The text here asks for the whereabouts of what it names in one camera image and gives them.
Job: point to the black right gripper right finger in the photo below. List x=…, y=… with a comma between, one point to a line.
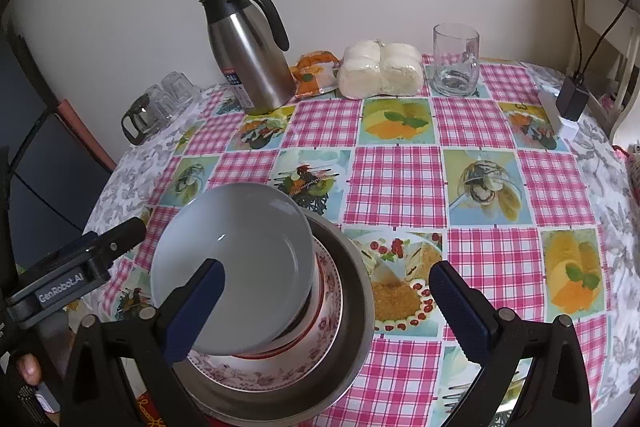
x=555, y=391

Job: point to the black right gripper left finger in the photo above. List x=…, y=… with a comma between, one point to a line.
x=97, y=391

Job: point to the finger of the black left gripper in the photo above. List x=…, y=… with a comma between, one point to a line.
x=101, y=252

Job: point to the stainless steel basin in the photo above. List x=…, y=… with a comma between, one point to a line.
x=329, y=381

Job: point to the floral pink rimmed plate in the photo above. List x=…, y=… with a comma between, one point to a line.
x=292, y=365

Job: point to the plain white bowl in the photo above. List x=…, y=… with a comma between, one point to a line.
x=264, y=243

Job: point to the left hand in glove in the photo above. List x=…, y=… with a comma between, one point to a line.
x=30, y=369

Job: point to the pink checkered plastic tablecloth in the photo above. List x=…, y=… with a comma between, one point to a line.
x=410, y=206

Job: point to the colourful snack packets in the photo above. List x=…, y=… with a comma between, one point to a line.
x=632, y=162

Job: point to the stainless steel thermos jug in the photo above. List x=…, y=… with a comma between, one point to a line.
x=249, y=40

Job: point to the white power strip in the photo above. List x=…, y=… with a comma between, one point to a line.
x=562, y=127

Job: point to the orange snack packet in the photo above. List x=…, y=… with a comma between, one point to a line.
x=315, y=74

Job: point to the black power adapter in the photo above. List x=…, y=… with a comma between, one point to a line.
x=572, y=98

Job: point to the bag of white buns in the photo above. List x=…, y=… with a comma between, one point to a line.
x=372, y=68

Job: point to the clear glass mug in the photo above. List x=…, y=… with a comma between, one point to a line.
x=456, y=52

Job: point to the glass teapot black handle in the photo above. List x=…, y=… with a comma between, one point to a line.
x=140, y=121

